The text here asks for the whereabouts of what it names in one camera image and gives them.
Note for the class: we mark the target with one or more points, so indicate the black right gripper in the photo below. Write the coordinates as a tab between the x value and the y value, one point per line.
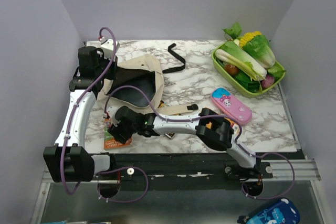
116	130

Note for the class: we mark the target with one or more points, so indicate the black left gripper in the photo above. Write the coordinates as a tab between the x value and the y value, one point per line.
114	67

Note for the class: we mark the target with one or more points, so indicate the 78-Storey Treehouse book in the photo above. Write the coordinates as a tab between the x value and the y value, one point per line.
109	142

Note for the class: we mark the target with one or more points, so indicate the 169-Storey Treehouse book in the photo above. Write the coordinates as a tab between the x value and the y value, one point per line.
161	105

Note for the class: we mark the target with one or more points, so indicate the cream canvas backpack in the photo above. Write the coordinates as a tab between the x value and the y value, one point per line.
143	72

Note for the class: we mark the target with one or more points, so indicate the yellow orange paperback book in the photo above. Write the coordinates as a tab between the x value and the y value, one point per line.
235	127

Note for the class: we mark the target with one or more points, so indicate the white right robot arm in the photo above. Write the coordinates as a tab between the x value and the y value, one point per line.
195	125

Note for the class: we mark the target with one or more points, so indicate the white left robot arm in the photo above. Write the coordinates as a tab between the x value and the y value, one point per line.
67	160

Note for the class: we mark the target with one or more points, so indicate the pink blue pencil case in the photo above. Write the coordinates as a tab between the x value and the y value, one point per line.
231	106

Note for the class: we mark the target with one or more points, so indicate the brown mushroom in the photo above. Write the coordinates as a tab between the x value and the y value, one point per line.
232	70

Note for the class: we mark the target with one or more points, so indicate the green plastic vegetable tray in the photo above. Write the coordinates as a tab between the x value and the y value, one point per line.
277	71

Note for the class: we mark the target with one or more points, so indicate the napa cabbage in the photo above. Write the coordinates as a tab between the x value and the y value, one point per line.
232	54

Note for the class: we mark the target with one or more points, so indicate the dark green leafy vegetable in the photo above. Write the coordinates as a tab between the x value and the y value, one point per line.
247	83

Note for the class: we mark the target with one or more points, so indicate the green leaf sprig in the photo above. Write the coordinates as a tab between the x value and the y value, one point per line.
235	31

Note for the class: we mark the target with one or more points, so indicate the yellow corn cob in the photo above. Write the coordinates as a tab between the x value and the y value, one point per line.
243	40

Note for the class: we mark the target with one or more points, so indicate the purple onion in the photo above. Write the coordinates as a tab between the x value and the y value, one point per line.
267	82

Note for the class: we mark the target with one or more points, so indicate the green lettuce head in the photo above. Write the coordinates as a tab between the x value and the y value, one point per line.
259	49

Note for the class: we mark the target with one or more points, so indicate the blue shark pencil case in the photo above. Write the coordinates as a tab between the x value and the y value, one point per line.
281	210

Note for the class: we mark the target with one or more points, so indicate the aluminium frame rail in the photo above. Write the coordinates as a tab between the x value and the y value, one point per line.
281	170

